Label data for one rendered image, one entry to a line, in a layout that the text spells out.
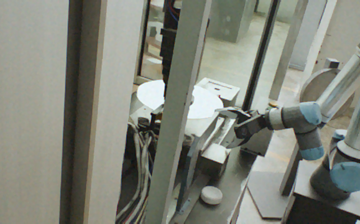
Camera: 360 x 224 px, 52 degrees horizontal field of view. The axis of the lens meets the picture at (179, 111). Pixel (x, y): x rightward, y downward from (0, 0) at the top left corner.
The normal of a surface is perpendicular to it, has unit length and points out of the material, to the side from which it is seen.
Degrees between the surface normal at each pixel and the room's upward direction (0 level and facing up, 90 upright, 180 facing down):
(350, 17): 90
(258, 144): 90
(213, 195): 1
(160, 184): 90
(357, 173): 98
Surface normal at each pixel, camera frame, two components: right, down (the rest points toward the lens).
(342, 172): -0.31, 0.48
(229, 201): 0.18, -0.89
